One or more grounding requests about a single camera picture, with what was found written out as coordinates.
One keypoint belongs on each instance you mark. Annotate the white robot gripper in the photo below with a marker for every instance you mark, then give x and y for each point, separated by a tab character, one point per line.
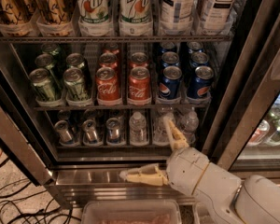
186	169

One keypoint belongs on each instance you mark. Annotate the pepsi can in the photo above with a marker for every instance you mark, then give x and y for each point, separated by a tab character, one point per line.
200	82
166	47
194	46
199	59
170	82
169	58

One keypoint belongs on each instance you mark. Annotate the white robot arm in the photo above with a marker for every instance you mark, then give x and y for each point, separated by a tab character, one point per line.
227	198

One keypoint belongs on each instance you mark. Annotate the right silver blue can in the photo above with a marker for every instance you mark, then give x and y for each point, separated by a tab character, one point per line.
113	130

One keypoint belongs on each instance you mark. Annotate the silver blue can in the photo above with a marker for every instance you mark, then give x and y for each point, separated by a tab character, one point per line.
64	131
91	134
113	130

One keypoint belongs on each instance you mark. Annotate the front right coca-cola can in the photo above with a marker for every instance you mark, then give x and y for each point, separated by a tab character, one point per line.
139	83

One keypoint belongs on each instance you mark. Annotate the coca-cola can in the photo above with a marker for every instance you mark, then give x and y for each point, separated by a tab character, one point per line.
111	48
107	84
139	83
138	59
109	60

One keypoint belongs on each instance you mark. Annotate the middle silver blue can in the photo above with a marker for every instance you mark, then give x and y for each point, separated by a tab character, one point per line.
91	134

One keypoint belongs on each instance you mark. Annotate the front left coca-cola can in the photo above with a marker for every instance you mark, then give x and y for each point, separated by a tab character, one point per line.
107	84

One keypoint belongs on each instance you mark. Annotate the middle right coca-cola can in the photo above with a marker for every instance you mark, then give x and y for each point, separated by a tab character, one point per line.
138	59

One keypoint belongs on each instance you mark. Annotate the left silver blue can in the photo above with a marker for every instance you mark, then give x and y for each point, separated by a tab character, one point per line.
64	131

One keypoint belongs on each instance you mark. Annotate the front right green can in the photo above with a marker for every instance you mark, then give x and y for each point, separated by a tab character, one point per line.
75	83

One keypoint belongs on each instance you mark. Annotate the green can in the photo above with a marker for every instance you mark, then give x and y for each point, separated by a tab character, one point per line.
75	83
47	61
45	87
53	49
78	61

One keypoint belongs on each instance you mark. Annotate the middle left coca-cola can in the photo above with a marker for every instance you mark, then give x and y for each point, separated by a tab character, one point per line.
109	60

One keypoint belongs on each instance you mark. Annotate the stainless steel fridge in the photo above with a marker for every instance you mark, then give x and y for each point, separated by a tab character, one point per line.
244	54

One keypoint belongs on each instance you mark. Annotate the back coca-cola can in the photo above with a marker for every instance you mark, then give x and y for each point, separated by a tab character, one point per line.
111	48

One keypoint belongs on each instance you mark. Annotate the middle right green can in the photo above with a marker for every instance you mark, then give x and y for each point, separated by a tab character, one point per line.
78	61

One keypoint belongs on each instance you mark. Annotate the front left green can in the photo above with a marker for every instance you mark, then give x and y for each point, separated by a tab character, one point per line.
45	87

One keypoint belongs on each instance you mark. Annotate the middle left green can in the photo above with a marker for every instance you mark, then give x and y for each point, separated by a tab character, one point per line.
47	61

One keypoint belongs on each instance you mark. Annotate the steel fridge door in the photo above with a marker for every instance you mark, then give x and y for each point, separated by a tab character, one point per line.
14	144

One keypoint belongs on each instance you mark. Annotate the back green can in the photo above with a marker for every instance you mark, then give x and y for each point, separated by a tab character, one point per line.
53	49

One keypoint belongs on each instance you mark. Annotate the middle water bottle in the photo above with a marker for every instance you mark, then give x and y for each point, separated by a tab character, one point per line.
160	137

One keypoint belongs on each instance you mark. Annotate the water bottle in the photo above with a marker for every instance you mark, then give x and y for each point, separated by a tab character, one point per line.
138	129
160	137
188	126

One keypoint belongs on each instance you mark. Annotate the right water bottle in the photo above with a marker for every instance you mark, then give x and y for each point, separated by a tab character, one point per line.
188	126

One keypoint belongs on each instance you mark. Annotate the left water bottle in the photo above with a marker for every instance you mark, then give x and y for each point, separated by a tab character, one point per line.
138	129

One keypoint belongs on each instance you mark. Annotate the right clear plastic bin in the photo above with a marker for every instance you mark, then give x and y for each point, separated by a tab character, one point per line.
201	215

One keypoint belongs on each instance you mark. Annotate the clear plastic bin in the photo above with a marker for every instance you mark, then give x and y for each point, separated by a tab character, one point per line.
132	212
201	215

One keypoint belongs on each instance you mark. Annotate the left clear plastic bin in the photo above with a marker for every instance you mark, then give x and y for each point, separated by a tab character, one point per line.
132	212

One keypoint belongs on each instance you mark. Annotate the left tea bottle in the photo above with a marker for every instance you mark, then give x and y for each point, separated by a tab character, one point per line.
176	11

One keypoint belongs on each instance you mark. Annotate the tea bottle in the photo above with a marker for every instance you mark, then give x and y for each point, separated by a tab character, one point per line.
176	11
215	11

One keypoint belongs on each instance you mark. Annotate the left 7up bottle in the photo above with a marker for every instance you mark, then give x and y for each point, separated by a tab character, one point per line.
94	11

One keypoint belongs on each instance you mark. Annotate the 7up bottle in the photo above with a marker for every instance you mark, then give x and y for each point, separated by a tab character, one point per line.
135	11
94	11

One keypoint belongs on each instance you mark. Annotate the right 7up bottle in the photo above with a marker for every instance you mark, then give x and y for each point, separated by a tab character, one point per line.
135	11

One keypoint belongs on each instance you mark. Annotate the right tea bottle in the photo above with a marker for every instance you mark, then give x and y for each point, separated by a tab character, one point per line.
215	11

